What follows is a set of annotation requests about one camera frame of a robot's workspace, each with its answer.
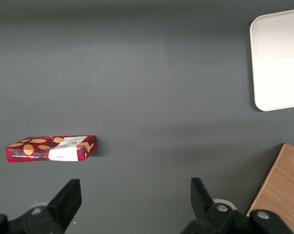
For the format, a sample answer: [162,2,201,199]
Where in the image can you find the red tartan cookie box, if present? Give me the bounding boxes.
[5,134,97,164]

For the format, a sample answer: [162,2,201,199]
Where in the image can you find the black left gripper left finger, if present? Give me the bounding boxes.
[0,178,82,234]

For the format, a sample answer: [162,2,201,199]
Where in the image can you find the cream plastic tray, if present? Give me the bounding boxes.
[249,7,294,112]

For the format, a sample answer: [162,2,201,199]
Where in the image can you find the wooden drawer cabinet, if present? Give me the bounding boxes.
[245,143,294,234]

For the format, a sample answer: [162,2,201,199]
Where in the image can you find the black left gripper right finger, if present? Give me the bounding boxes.
[183,177,294,234]

